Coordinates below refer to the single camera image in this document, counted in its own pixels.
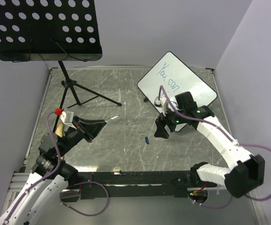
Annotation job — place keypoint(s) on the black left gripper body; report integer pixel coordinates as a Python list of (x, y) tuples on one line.
[(71, 137)]

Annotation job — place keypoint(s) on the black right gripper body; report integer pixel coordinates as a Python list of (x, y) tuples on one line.
[(172, 119)]

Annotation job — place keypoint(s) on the white whiteboard black frame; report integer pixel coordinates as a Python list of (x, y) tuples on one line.
[(175, 84)]

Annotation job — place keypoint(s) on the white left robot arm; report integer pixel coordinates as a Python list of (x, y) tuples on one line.
[(50, 174)]

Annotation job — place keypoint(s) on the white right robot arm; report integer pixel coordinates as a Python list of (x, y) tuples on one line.
[(244, 171)]

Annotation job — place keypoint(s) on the black perforated music stand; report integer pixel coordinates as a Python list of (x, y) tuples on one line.
[(49, 30)]

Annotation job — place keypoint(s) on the beige wooden handle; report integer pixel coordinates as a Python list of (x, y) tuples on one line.
[(59, 129)]

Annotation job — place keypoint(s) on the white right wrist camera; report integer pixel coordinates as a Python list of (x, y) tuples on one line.
[(161, 104)]

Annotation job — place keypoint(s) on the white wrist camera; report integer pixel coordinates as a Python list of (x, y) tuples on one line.
[(66, 120), (161, 104)]

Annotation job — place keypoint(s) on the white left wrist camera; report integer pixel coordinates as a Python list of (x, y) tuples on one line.
[(66, 120)]

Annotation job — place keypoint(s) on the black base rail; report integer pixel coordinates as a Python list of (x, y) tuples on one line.
[(138, 184)]

